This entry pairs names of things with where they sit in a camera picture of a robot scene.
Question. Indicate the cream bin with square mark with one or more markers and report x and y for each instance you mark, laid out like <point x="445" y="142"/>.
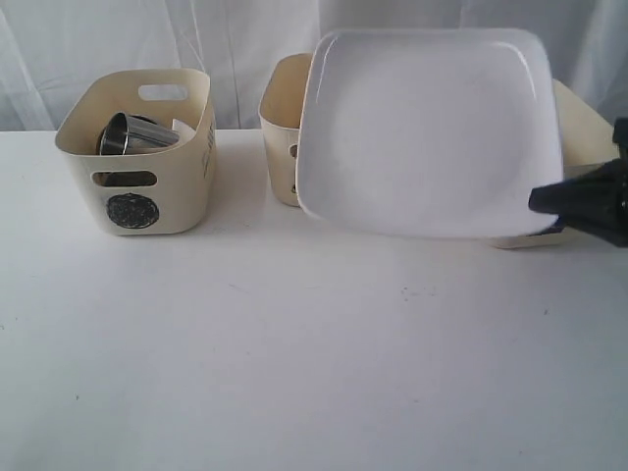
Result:
<point x="586" y="143"/>

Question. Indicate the cream bin with circle mark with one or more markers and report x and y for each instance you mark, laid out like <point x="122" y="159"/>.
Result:
<point x="179" y="200"/>

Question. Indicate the steel mug with loop handle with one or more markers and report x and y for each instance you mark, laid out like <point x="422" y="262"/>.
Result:
<point x="128" y="134"/>

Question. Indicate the cream bin with triangle mark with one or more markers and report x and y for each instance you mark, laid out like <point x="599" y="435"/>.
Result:
<point x="280" y="112"/>

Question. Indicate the large white square plate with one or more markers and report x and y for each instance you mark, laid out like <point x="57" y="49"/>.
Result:
<point x="435" y="133"/>

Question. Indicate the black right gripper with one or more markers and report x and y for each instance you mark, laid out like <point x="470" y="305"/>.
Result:
<point x="594" y="203"/>

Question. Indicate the steel cup with wire handle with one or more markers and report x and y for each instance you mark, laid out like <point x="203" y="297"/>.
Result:
<point x="125" y="179"/>

